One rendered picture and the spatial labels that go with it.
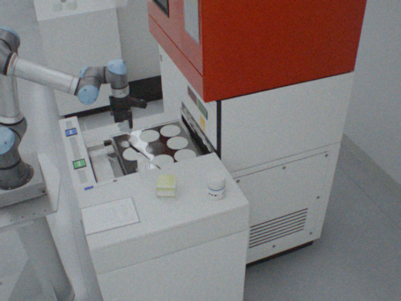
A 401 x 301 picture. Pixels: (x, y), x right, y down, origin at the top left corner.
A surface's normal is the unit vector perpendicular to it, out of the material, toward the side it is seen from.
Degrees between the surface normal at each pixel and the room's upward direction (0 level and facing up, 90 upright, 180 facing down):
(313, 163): 90
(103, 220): 0
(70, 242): 0
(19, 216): 0
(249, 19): 90
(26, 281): 90
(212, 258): 90
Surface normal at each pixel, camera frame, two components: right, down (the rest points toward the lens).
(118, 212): -0.03, -0.79
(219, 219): 0.36, 0.56
